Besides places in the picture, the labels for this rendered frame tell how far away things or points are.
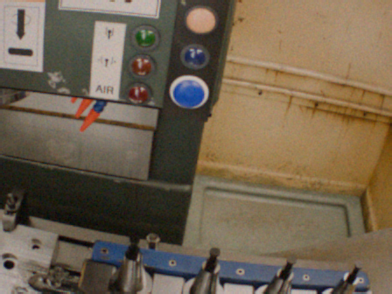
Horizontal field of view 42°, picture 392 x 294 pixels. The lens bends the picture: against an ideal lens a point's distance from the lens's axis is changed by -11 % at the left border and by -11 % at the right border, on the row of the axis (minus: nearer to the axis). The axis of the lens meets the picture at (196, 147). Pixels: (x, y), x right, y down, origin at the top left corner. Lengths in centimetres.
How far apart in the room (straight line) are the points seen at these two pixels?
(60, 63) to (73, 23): 5
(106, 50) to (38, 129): 94
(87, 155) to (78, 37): 95
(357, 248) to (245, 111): 59
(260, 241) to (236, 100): 46
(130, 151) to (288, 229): 70
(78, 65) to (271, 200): 149
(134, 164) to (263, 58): 53
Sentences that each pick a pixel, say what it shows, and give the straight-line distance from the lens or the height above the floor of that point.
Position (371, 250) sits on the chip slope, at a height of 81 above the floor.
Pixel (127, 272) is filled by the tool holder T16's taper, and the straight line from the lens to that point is 79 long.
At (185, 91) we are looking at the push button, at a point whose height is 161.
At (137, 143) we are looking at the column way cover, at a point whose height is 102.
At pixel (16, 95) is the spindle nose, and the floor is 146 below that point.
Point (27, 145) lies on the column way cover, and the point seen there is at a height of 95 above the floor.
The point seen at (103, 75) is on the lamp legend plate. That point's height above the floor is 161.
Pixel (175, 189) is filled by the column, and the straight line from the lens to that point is 151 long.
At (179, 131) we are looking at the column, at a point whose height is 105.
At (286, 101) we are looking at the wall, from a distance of 178.
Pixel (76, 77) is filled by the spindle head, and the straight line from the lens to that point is 55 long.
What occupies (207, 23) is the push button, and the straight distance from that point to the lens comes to 49.
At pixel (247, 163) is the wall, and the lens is 193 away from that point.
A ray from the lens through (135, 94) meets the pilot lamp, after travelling 54.
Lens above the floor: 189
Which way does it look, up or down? 38 degrees down
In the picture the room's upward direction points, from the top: 10 degrees clockwise
